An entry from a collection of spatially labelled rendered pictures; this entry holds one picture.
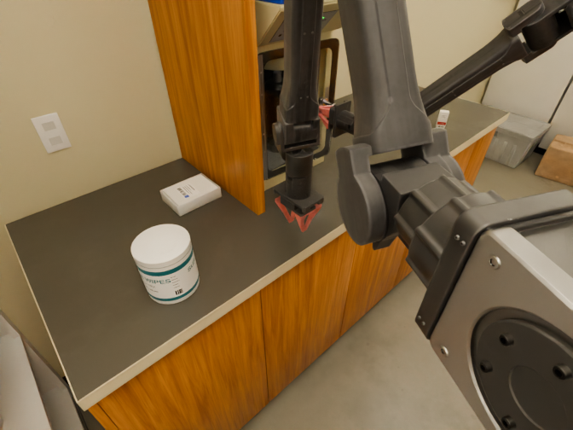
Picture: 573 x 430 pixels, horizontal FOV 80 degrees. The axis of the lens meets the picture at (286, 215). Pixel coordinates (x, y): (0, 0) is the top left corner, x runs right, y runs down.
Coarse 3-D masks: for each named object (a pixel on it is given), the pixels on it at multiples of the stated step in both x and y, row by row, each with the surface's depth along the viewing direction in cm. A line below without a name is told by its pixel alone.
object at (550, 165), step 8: (560, 136) 294; (552, 144) 284; (560, 144) 284; (568, 144) 284; (552, 152) 283; (560, 152) 279; (568, 152) 275; (544, 160) 289; (552, 160) 285; (560, 160) 281; (568, 160) 277; (544, 168) 292; (552, 168) 288; (560, 168) 284; (568, 168) 280; (544, 176) 295; (552, 176) 291; (560, 176) 287; (568, 176) 283; (568, 184) 286
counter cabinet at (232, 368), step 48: (480, 144) 174; (336, 240) 115; (288, 288) 108; (336, 288) 135; (384, 288) 180; (240, 336) 102; (288, 336) 126; (336, 336) 164; (144, 384) 82; (192, 384) 96; (240, 384) 118; (288, 384) 151
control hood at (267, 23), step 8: (256, 0) 82; (328, 0) 84; (336, 0) 86; (256, 8) 81; (264, 8) 79; (272, 8) 78; (280, 8) 76; (328, 8) 87; (336, 8) 89; (256, 16) 83; (264, 16) 81; (272, 16) 79; (280, 16) 78; (336, 16) 94; (256, 24) 84; (264, 24) 82; (272, 24) 80; (280, 24) 82; (328, 24) 96; (336, 24) 99; (264, 32) 83; (272, 32) 84; (264, 40) 86; (280, 40) 90
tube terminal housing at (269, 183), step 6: (324, 36) 104; (330, 36) 106; (282, 42) 95; (258, 48) 90; (264, 48) 92; (270, 48) 93; (276, 48) 94; (318, 162) 133; (282, 174) 122; (264, 180) 117; (270, 180) 119; (276, 180) 121; (282, 180) 123; (264, 186) 118; (270, 186) 121
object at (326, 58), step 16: (320, 48) 101; (336, 48) 105; (272, 64) 94; (320, 64) 105; (336, 64) 109; (272, 80) 97; (320, 80) 108; (272, 96) 100; (320, 96) 111; (272, 112) 102; (320, 128) 119; (272, 144) 109; (320, 144) 123; (272, 160) 113; (272, 176) 116
